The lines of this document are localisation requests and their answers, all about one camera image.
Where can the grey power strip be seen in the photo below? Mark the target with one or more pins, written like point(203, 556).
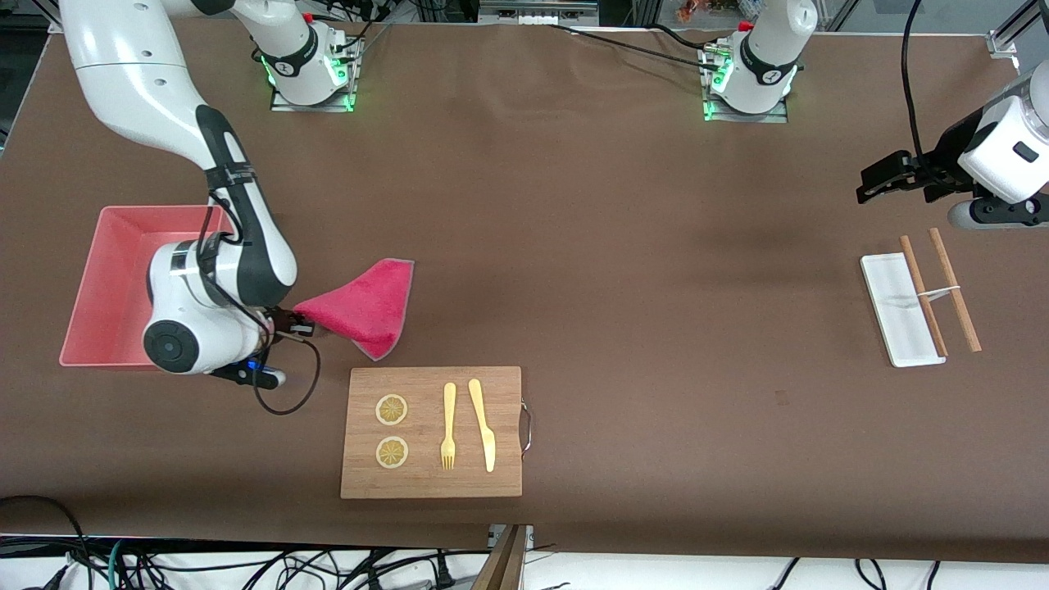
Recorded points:
point(537, 10)

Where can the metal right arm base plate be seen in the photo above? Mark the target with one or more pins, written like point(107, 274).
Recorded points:
point(311, 105)

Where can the white rectangular tray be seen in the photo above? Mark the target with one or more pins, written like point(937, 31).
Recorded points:
point(889, 303)

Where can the aluminium frame profile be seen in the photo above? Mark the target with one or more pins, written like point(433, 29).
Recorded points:
point(64, 16)
point(1016, 33)

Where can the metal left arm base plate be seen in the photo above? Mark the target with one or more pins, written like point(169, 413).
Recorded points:
point(742, 115)

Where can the pink plastic bin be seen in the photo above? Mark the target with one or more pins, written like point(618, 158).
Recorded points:
point(106, 287)

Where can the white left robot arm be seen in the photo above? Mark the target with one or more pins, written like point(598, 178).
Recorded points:
point(770, 41)

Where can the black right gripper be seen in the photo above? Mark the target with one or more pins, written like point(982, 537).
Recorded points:
point(283, 320)

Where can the brown wooden beam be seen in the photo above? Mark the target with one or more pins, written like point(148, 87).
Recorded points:
point(504, 565)

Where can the lemon slice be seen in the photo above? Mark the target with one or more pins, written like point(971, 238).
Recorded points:
point(392, 453)
point(391, 410)

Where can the brown wooden stick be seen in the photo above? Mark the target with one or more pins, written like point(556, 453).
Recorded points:
point(955, 291)
point(922, 295)

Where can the yellow plastic fork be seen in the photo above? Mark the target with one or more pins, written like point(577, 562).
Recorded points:
point(448, 426)

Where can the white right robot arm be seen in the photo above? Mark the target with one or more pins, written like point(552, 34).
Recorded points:
point(131, 74)

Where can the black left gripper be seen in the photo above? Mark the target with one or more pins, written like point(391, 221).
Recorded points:
point(942, 164)

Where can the wooden cutting board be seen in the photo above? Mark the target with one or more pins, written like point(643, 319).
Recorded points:
point(430, 434)

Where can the pink fluffy cloth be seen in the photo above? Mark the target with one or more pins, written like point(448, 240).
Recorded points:
point(369, 307)

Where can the yellow plastic knife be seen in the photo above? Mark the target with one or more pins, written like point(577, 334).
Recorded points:
point(483, 426)

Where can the white rubber band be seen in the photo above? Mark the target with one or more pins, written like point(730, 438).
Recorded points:
point(938, 290)

